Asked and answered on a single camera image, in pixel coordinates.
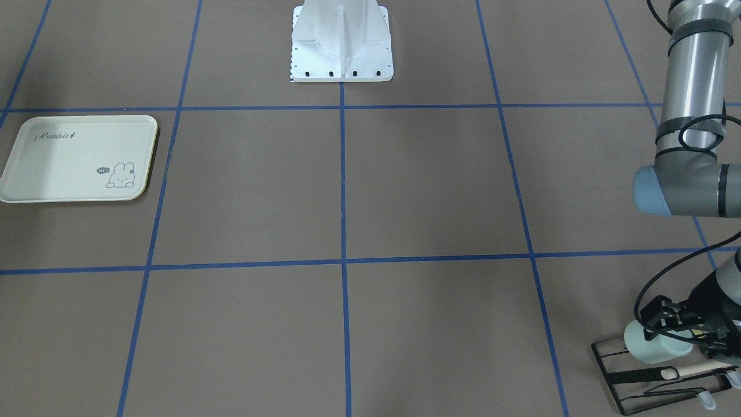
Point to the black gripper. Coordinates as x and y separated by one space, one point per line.
710 299

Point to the light green cup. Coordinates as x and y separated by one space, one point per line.
659 349

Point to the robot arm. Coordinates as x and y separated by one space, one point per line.
686 178

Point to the cream rabbit tray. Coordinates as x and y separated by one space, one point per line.
93 158

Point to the white central pedestal column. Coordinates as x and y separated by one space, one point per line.
341 41

